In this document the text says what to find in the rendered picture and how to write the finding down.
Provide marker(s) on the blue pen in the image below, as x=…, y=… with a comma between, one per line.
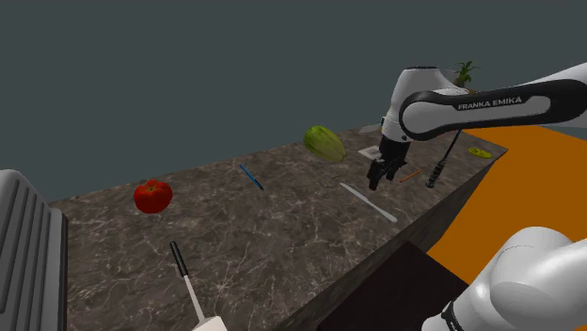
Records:
x=251, y=176

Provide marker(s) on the orange pencil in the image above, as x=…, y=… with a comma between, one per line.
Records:
x=410, y=176

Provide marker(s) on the yellow flat disc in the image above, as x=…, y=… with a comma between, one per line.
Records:
x=479, y=152

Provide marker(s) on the red tomato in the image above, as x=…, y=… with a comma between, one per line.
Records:
x=152, y=197

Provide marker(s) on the grey ribbed appliance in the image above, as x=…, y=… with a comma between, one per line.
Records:
x=27, y=256

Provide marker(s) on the green striped melon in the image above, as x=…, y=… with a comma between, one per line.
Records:
x=324, y=143

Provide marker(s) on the grey flat blade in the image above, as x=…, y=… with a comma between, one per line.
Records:
x=370, y=129

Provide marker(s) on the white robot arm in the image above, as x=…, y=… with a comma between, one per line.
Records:
x=477, y=110

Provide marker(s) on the green potted plant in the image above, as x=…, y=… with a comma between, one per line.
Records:
x=465, y=73

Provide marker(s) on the dark robot stand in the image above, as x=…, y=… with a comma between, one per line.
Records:
x=399, y=293

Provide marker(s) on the white flat card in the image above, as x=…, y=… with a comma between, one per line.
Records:
x=368, y=151

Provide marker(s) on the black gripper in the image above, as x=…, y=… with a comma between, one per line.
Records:
x=393, y=149

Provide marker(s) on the silver knife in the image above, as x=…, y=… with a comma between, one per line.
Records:
x=369, y=203

